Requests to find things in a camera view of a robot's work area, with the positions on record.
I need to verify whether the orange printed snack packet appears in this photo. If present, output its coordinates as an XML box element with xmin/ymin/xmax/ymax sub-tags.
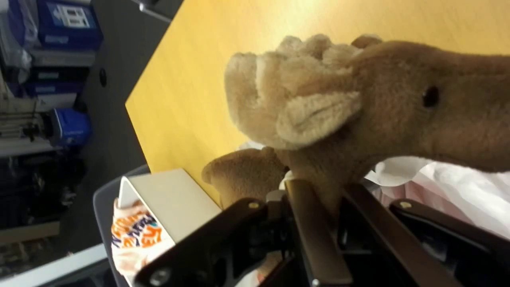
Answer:
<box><xmin>110</xmin><ymin>198</ymin><xmax>177</xmax><ymax>287</ymax></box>

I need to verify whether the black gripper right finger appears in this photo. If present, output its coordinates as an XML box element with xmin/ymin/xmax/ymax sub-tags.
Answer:
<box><xmin>339</xmin><ymin>182</ymin><xmax>510</xmax><ymax>287</ymax></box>

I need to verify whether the blue printed box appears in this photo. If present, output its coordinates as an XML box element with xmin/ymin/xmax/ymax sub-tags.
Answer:
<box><xmin>35</xmin><ymin>0</ymin><xmax>105</xmax><ymax>53</ymax></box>

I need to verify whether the brown plush moose toy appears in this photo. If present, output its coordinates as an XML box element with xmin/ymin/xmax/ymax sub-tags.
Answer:
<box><xmin>201</xmin><ymin>32</ymin><xmax>510</xmax><ymax>225</ymax></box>

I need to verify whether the white plastic storage bin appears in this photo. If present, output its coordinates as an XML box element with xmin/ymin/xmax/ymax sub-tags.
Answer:
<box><xmin>116</xmin><ymin>168</ymin><xmax>223</xmax><ymax>258</ymax></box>

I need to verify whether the blue plastic container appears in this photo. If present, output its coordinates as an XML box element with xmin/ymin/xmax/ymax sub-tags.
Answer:
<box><xmin>49</xmin><ymin>107</ymin><xmax>92</xmax><ymax>150</ymax></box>

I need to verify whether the white red plastic shopping bag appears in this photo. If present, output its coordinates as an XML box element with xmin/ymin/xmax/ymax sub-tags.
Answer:
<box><xmin>240</xmin><ymin>140</ymin><xmax>510</xmax><ymax>243</ymax></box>

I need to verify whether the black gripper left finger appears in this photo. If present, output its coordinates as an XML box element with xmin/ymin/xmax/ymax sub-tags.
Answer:
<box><xmin>134</xmin><ymin>179</ymin><xmax>354</xmax><ymax>287</ymax></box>

